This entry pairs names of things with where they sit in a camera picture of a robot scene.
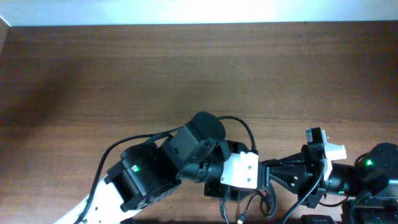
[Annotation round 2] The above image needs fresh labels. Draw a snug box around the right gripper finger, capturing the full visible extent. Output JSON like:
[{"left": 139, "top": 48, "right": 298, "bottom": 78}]
[
  {"left": 261, "top": 152, "right": 305, "bottom": 170},
  {"left": 259, "top": 166, "right": 299, "bottom": 194}
]

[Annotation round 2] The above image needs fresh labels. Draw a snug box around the black USB cable thick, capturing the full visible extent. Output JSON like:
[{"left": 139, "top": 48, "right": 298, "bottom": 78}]
[{"left": 237, "top": 181, "right": 277, "bottom": 223}]

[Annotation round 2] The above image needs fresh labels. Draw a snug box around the black USB cable thin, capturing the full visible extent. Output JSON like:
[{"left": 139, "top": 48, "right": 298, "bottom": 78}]
[{"left": 236, "top": 189, "right": 268, "bottom": 224}]

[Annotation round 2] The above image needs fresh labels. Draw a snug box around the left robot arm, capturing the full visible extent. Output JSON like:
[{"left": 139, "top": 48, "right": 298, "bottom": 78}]
[{"left": 58, "top": 111, "right": 259, "bottom": 223}]

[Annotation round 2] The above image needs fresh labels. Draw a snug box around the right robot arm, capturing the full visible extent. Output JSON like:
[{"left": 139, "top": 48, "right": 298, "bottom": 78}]
[{"left": 261, "top": 128, "right": 397, "bottom": 223}]

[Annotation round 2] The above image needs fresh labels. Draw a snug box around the left camera cable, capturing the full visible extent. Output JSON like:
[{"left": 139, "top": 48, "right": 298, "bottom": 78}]
[{"left": 73, "top": 115, "right": 259, "bottom": 224}]

